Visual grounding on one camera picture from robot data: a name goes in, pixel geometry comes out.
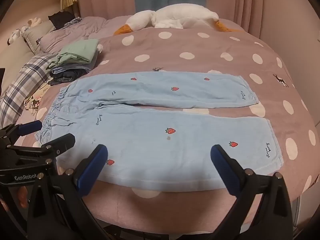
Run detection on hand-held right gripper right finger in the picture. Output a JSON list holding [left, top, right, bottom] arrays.
[[210, 144, 293, 240]]

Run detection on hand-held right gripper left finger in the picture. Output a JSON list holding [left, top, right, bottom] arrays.
[[26, 144, 108, 240]]

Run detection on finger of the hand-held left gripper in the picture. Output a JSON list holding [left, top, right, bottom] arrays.
[[0, 120, 43, 146], [5, 133, 76, 158]]

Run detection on light blue denim shorts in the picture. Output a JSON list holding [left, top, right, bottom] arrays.
[[34, 71, 284, 192]]

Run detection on person's left hand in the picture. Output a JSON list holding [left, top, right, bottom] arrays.
[[15, 185, 29, 209]]

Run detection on cartoon printed cloth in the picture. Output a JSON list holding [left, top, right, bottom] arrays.
[[24, 84, 54, 115]]

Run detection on plaid pillow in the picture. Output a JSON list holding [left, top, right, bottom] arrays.
[[0, 54, 59, 128]]

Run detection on dark folded jeans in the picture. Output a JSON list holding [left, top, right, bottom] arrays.
[[47, 69, 88, 86]]

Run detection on blue striped folded garment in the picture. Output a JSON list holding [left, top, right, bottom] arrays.
[[50, 63, 95, 74]]

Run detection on green folded garment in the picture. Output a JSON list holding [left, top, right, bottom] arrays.
[[46, 39, 99, 69]]

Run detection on small white plush toy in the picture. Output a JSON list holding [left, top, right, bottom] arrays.
[[26, 17, 42, 28], [7, 28, 22, 45]]

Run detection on grey pillow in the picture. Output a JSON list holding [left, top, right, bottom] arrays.
[[22, 20, 57, 54]]

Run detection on lilac crumpled quilt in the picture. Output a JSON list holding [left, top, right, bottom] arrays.
[[40, 16, 130, 55]]

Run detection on dark cloth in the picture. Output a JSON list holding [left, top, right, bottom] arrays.
[[48, 10, 75, 30]]

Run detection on plaid shirt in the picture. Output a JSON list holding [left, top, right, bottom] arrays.
[[64, 17, 83, 28]]

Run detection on pink polka dot blanket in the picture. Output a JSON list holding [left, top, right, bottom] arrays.
[[32, 26, 320, 230]]

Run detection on white goose plush toy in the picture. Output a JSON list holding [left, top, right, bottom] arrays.
[[113, 3, 244, 36]]

